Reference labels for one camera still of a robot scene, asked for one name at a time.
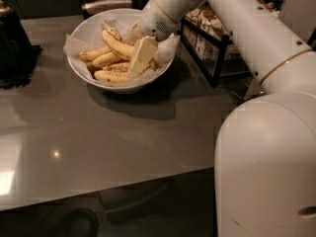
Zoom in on spotted banana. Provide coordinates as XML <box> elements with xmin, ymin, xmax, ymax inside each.
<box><xmin>104</xmin><ymin>62</ymin><xmax>129</xmax><ymax>72</ymax></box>
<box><xmin>93</xmin><ymin>58</ymin><xmax>157</xmax><ymax>84</ymax></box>

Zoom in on front spotted banana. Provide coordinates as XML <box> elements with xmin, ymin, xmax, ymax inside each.
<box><xmin>93</xmin><ymin>58</ymin><xmax>157</xmax><ymax>84</ymax></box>

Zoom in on small upright banana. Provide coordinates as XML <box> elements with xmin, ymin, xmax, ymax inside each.
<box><xmin>102</xmin><ymin>21</ymin><xmax>121</xmax><ymax>40</ymax></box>

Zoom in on clear acrylic sign holder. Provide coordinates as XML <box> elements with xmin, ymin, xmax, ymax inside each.
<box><xmin>244</xmin><ymin>0</ymin><xmax>316</xmax><ymax>100</ymax></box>

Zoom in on left short banana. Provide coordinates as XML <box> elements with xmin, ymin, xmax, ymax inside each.
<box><xmin>79</xmin><ymin>46</ymin><xmax>111</xmax><ymax>61</ymax></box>

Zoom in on black floor cable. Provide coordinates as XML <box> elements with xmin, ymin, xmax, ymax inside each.
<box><xmin>34</xmin><ymin>208</ymin><xmax>104</xmax><ymax>237</ymax></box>

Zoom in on middle left banana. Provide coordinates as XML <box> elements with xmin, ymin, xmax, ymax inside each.
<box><xmin>92</xmin><ymin>52</ymin><xmax>121</xmax><ymax>68</ymax></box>

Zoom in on white paper bowl liner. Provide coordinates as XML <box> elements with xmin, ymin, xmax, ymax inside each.
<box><xmin>62</xmin><ymin>11</ymin><xmax>182</xmax><ymax>88</ymax></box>

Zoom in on silver metal container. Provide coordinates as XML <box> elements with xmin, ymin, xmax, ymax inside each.
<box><xmin>81</xmin><ymin>0</ymin><xmax>132</xmax><ymax>16</ymax></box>

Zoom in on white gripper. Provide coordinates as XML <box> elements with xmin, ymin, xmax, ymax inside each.
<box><xmin>122</xmin><ymin>0</ymin><xmax>178</xmax><ymax>77</ymax></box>

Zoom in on white bowl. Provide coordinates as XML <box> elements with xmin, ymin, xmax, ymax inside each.
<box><xmin>66</xmin><ymin>8</ymin><xmax>175</xmax><ymax>95</ymax></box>

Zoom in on black coffee appliance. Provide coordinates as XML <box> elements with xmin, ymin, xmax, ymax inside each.
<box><xmin>0</xmin><ymin>1</ymin><xmax>36</xmax><ymax>77</ymax></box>

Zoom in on center spotted banana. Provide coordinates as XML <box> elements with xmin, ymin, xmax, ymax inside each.
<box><xmin>104</xmin><ymin>62</ymin><xmax>129</xmax><ymax>72</ymax></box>

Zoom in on black wire tea rack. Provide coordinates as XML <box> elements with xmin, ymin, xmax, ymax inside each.
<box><xmin>181</xmin><ymin>5</ymin><xmax>250</xmax><ymax>88</ymax></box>

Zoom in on large top banana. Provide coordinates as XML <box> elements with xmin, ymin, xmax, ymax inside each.
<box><xmin>102</xmin><ymin>30</ymin><xmax>134</xmax><ymax>60</ymax></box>

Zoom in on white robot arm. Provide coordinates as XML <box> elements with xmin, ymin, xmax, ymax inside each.
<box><xmin>140</xmin><ymin>0</ymin><xmax>316</xmax><ymax>237</ymax></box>

